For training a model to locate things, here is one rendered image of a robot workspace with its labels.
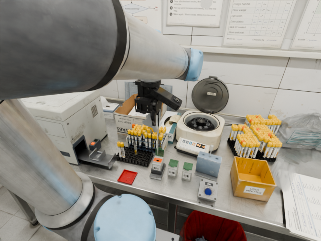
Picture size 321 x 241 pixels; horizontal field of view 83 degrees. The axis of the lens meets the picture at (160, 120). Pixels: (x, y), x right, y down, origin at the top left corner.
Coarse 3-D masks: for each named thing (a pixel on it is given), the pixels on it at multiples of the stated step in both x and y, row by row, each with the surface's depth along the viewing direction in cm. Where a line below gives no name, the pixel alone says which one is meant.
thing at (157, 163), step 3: (156, 156) 83; (159, 156) 83; (153, 159) 81; (156, 159) 81; (159, 159) 81; (162, 159) 81; (153, 162) 80; (156, 162) 80; (159, 162) 79; (162, 162) 82; (153, 165) 80; (156, 165) 80; (159, 165) 79; (162, 165) 83; (153, 168) 81; (156, 168) 81; (159, 168) 80
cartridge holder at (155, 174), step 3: (165, 165) 86; (162, 168) 82; (153, 171) 81; (156, 171) 81; (159, 171) 80; (162, 171) 83; (150, 174) 82; (153, 174) 82; (156, 174) 82; (159, 174) 81; (162, 174) 82; (150, 177) 82; (153, 177) 81; (156, 177) 80; (159, 177) 80
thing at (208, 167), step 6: (198, 156) 79; (204, 156) 79; (216, 156) 79; (198, 162) 81; (204, 162) 79; (210, 162) 78; (216, 162) 77; (198, 168) 83; (204, 168) 81; (210, 168) 80; (216, 168) 78; (198, 174) 82; (204, 174) 82; (210, 174) 81; (216, 174) 80; (216, 180) 80
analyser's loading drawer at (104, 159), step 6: (78, 150) 92; (84, 150) 92; (90, 150) 92; (96, 150) 89; (78, 156) 88; (84, 156) 88; (90, 156) 85; (96, 156) 88; (102, 156) 86; (108, 156) 88; (114, 156) 86; (96, 162) 85; (102, 162) 85; (108, 162) 82; (114, 162) 87
